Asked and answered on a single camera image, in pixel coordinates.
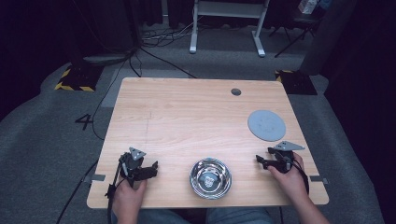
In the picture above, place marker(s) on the box with print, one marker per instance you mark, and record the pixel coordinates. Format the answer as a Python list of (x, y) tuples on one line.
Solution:
[(307, 6)]

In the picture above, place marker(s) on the round grey mat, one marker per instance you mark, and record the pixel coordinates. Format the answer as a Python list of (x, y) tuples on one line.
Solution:
[(266, 125)]

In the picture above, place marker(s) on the person's left hand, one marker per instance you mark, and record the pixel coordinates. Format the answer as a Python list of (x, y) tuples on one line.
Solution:
[(127, 199)]

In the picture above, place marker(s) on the black folding chair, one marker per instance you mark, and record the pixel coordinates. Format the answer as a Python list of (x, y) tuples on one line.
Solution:
[(299, 28)]

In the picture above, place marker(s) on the person's legs in jeans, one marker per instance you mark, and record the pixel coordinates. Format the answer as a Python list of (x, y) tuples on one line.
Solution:
[(224, 216)]

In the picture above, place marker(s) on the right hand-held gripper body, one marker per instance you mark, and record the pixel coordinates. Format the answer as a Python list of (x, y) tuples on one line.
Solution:
[(283, 157)]

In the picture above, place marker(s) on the grey curtain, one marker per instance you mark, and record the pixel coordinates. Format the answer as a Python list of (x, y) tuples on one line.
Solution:
[(330, 34)]

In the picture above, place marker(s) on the person's right hand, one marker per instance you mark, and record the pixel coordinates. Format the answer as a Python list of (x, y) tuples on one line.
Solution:
[(292, 183)]

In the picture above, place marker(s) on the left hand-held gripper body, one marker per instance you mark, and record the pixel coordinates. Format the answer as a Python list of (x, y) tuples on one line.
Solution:
[(130, 163)]

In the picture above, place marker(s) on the white desk frame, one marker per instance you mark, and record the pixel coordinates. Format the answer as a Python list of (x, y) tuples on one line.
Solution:
[(229, 9)]

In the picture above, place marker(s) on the shiny steel bowl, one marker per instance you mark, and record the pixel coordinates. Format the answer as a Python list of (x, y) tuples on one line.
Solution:
[(210, 178)]

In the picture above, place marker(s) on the black base with yellow stripes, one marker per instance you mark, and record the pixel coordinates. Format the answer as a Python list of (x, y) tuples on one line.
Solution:
[(79, 77), (297, 82)]

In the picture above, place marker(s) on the grey tape strip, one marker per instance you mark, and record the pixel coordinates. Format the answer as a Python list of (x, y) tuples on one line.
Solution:
[(318, 179), (97, 177)]

